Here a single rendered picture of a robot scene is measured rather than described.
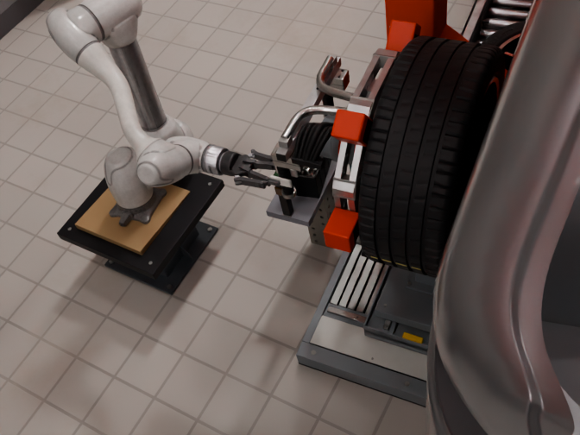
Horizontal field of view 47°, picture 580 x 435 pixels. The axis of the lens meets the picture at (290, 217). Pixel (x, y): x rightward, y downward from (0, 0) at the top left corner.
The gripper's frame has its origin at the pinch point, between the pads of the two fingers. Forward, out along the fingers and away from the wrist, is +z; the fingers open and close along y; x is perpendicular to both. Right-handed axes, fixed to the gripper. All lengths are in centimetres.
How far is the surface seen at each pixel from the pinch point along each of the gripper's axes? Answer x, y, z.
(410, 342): -67, 8, 40
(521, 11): -56, -167, 39
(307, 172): -27.7, -24.6, -6.8
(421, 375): -75, 15, 47
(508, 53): -35, -111, 43
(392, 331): -66, 6, 33
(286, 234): -83, -31, -28
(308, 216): -37.9, -13.5, -3.3
